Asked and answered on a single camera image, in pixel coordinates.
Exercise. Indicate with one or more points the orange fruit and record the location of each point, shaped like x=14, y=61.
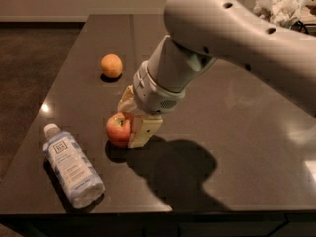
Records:
x=111, y=66

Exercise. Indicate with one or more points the crumpled white paper napkins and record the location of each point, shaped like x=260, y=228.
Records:
x=284, y=13

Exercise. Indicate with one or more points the red apple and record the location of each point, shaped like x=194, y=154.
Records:
x=119, y=129

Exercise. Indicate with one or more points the blue plastic water bottle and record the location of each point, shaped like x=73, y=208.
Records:
x=78, y=178

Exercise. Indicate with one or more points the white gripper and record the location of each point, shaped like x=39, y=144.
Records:
x=152, y=95

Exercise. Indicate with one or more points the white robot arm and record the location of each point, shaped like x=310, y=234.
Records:
x=198, y=33

